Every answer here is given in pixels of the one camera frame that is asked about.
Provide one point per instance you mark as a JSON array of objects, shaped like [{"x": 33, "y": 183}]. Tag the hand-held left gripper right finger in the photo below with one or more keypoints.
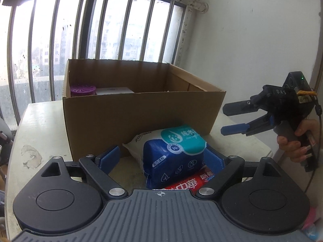
[{"x": 214, "y": 160}]

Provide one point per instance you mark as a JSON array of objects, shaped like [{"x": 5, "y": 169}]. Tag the black folded wheelchair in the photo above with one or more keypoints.
[{"x": 5, "y": 136}]

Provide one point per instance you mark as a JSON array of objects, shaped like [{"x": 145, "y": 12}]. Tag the pink and blue cloth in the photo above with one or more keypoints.
[{"x": 313, "y": 224}]

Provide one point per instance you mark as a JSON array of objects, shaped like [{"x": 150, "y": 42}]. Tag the white plastic packet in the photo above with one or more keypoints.
[{"x": 137, "y": 146}]

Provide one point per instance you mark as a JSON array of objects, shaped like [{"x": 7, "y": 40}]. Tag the blue wet wipes pack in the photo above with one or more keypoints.
[{"x": 174, "y": 161}]

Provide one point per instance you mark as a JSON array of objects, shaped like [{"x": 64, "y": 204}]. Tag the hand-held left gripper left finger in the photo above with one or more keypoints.
[{"x": 109, "y": 157}]

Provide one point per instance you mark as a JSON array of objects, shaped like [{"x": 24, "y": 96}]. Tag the red toothpaste tube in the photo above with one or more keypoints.
[{"x": 191, "y": 182}]

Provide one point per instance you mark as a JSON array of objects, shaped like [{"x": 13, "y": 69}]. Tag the small white box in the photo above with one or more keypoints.
[{"x": 113, "y": 90}]

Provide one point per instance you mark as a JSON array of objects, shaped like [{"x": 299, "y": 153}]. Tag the brown cardboard box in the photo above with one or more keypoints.
[{"x": 113, "y": 121}]

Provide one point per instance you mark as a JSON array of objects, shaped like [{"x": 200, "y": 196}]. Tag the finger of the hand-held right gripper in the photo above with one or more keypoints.
[
  {"x": 239, "y": 108},
  {"x": 234, "y": 129}
]

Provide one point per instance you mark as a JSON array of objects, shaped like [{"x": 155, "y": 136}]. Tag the person's right hand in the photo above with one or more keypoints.
[{"x": 296, "y": 152}]

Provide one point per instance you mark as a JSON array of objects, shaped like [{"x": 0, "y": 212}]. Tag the purple air freshener can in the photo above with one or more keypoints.
[{"x": 83, "y": 90}]

